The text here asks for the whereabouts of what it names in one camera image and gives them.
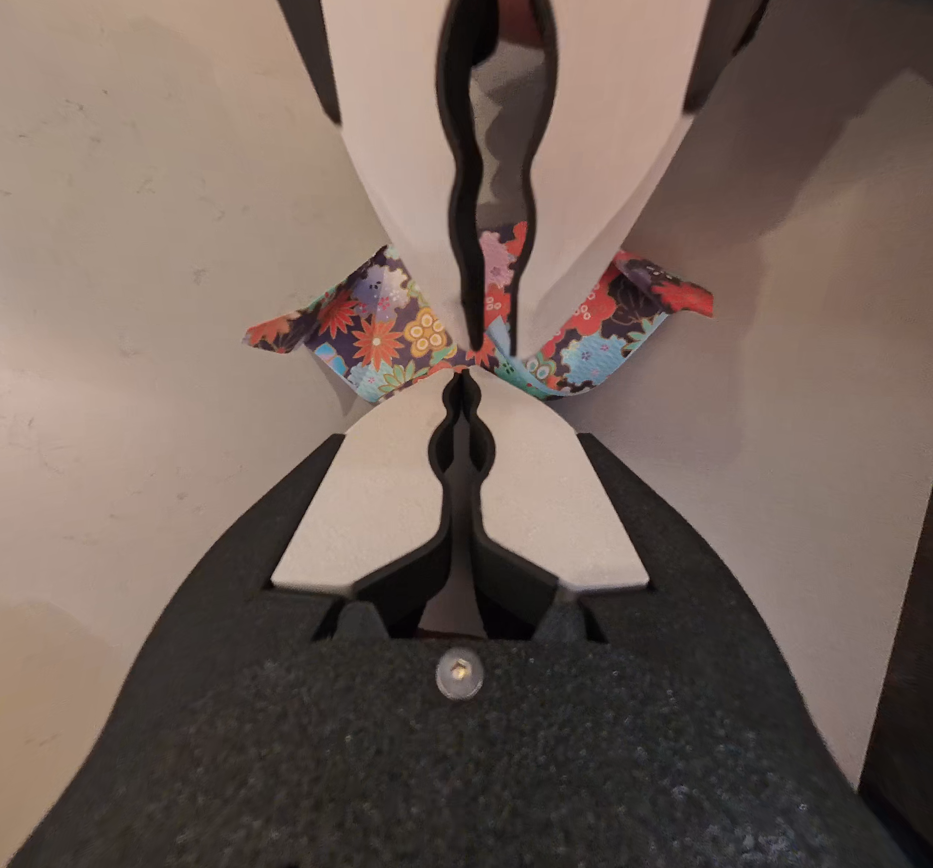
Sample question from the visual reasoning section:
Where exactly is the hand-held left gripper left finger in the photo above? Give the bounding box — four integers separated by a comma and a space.
270, 372, 467, 603

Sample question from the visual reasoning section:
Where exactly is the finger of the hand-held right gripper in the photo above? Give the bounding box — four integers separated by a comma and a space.
310, 0, 488, 353
509, 0, 730, 359

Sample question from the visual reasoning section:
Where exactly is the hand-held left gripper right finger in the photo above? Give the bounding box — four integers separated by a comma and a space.
466, 371, 651, 605

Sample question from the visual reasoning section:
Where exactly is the floral origami paper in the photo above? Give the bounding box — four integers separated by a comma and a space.
244, 221, 715, 404

